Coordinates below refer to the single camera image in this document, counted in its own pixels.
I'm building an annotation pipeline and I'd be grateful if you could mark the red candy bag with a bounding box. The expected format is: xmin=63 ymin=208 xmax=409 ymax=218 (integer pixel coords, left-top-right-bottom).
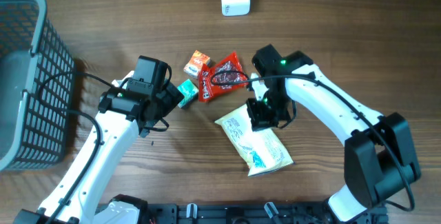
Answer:
xmin=198 ymin=52 xmax=249 ymax=102

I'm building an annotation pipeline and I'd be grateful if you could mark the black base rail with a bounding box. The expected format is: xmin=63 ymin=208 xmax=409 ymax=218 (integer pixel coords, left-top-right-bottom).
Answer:
xmin=96 ymin=201 xmax=389 ymax=224

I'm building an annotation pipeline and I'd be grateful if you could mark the teal small box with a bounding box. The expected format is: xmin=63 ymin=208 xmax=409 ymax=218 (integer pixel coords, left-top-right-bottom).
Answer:
xmin=177 ymin=79 xmax=199 ymax=109

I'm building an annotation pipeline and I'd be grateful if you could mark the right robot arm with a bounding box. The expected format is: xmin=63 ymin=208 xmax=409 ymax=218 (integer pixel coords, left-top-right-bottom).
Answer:
xmin=247 ymin=45 xmax=422 ymax=223

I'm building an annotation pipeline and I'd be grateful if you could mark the orange small box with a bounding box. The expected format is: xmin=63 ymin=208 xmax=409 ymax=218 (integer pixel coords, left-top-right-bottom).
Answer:
xmin=183 ymin=50 xmax=211 ymax=79

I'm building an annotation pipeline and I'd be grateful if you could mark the grey plastic basket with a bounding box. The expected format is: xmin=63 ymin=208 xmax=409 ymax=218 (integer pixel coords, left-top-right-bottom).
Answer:
xmin=1 ymin=0 xmax=76 ymax=171

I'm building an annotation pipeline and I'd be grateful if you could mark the yellow snack bag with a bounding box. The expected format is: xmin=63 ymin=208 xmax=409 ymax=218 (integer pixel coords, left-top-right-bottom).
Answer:
xmin=215 ymin=104 xmax=294 ymax=177

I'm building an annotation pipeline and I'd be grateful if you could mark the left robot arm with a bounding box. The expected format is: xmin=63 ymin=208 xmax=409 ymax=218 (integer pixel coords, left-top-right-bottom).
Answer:
xmin=14 ymin=56 xmax=183 ymax=223

